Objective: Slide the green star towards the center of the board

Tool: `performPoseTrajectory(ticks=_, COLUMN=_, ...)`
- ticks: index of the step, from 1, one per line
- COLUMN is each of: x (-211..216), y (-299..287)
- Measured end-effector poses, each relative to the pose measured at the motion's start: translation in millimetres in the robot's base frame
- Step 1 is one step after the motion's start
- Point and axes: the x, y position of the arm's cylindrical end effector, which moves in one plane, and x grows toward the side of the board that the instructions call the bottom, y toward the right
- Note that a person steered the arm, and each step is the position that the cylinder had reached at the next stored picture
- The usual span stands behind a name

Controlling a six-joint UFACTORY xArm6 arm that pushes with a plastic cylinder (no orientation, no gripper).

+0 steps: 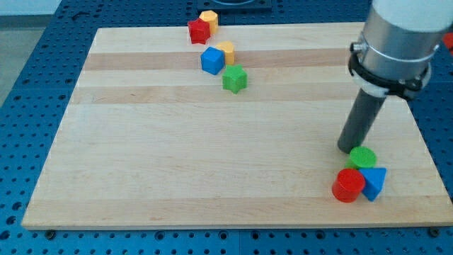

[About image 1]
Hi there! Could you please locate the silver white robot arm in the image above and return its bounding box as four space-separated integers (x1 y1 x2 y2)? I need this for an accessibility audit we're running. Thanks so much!
348 0 452 100

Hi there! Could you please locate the wooden board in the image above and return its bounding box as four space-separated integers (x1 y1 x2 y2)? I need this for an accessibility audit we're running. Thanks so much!
22 23 452 230

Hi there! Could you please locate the green star block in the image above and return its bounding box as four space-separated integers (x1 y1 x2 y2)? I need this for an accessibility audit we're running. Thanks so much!
222 64 248 94

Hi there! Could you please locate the red star block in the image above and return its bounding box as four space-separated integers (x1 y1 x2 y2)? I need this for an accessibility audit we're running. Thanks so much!
188 18 211 45

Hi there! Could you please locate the blue cube block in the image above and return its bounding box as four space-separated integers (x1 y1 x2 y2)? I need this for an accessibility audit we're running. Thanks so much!
200 47 225 75

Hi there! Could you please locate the yellow heart block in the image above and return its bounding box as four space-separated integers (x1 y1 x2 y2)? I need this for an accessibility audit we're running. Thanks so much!
216 41 235 65

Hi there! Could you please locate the yellow hexagon block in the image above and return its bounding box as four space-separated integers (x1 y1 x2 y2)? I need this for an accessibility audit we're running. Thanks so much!
199 10 219 35

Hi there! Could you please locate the red cylinder block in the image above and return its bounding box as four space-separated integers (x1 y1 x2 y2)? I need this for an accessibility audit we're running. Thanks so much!
331 169 366 203

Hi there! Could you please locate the green cylinder block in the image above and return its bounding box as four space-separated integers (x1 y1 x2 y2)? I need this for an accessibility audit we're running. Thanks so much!
345 147 377 169

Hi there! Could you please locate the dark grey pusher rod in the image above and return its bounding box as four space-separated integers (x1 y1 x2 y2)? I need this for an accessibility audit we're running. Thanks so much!
337 89 385 154

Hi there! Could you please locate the blue triangle block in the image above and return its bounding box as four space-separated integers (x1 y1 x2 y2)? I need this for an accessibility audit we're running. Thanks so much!
359 168 387 202

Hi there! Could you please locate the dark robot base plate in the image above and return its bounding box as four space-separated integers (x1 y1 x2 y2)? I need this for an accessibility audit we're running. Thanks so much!
196 0 273 11

